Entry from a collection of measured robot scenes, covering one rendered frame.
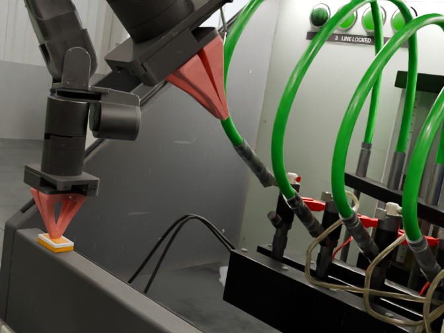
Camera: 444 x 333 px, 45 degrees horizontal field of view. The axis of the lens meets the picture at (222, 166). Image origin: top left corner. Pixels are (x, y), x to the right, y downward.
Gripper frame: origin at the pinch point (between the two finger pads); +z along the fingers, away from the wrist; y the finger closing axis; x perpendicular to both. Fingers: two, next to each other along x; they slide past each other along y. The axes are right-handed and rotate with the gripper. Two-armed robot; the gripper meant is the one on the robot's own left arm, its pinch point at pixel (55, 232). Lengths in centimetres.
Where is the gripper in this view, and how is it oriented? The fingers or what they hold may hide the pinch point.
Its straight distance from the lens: 82.6
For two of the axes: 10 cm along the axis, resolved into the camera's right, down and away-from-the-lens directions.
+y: -7.1, -2.3, 6.7
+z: -1.5, 9.7, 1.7
